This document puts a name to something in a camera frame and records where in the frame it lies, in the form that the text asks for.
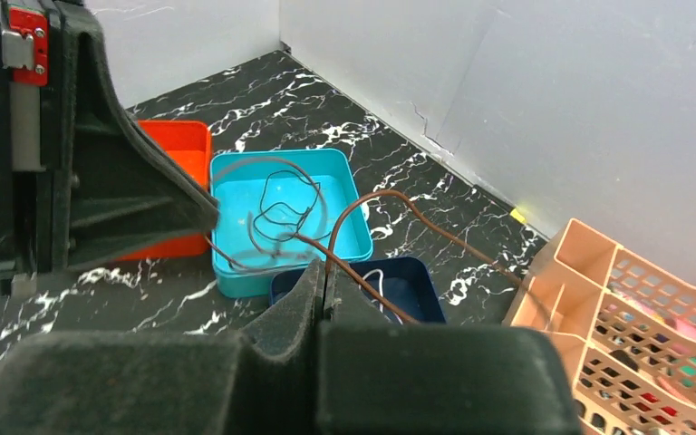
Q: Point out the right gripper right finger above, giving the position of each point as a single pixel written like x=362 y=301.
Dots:
x=379 y=377

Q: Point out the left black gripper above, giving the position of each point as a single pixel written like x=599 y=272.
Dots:
x=117 y=191

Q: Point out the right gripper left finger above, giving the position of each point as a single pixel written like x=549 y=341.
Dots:
x=255 y=380

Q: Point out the red square tray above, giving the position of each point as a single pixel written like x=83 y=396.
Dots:
x=188 y=143

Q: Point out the navy square tray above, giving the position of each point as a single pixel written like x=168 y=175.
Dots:
x=405 y=281

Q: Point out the teal square tray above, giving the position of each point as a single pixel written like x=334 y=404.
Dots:
x=267 y=200

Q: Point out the small yellow object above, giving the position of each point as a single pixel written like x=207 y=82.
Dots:
x=518 y=216

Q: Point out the peach plastic file organizer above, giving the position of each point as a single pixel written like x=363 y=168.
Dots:
x=624 y=328

